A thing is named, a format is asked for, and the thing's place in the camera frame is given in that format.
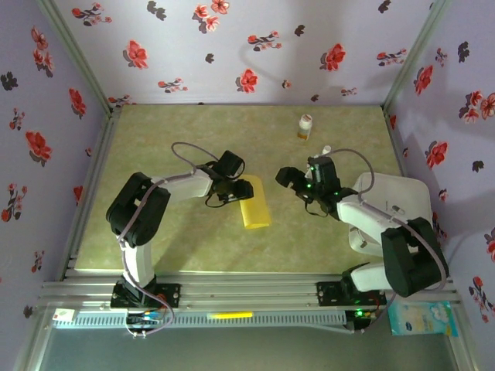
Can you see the white card with red mark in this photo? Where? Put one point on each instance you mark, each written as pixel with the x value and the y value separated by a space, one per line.
pixel 63 315

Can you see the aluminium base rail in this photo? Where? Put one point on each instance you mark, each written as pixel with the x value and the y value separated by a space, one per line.
pixel 247 290

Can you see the large white bottle orange label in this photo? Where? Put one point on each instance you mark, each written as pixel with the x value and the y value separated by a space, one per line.
pixel 304 125

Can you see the controller board with green light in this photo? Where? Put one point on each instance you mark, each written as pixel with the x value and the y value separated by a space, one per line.
pixel 361 314

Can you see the aluminium side rail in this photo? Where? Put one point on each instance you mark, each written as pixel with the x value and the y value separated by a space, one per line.
pixel 394 139
pixel 91 193

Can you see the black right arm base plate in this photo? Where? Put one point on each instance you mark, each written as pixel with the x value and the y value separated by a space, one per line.
pixel 328 293

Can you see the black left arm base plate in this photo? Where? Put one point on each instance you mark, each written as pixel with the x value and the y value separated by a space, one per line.
pixel 170 295

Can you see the yellow cloth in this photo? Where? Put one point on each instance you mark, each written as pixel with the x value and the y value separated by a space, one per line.
pixel 255 212

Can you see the small white bottle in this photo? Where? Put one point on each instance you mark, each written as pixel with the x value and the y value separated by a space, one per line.
pixel 327 148

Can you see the aluminium frame post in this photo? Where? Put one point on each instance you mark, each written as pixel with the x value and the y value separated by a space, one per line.
pixel 77 58
pixel 414 58

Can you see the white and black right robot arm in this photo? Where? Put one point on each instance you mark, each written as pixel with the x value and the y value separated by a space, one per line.
pixel 363 216

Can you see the blue wet wipes packet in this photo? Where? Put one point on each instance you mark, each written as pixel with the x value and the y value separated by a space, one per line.
pixel 421 318

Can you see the white square plastic container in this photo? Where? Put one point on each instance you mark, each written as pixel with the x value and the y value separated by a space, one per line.
pixel 402 189

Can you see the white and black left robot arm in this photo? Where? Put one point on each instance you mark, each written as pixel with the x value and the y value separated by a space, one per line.
pixel 185 186

